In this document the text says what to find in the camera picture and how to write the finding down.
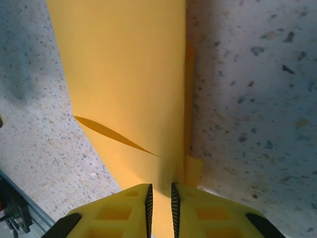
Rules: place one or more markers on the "yellow paper sheet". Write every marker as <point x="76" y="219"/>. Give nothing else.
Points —
<point x="119" y="74"/>

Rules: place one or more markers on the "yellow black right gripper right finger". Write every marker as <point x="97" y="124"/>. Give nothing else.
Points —
<point x="210" y="218"/>

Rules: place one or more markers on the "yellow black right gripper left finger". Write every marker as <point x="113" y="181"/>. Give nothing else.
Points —
<point x="111" y="218"/>

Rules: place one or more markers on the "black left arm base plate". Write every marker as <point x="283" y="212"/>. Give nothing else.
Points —
<point x="15" y="213"/>

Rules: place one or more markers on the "aluminium mounting rail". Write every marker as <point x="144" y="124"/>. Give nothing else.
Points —
<point x="29" y="202"/>

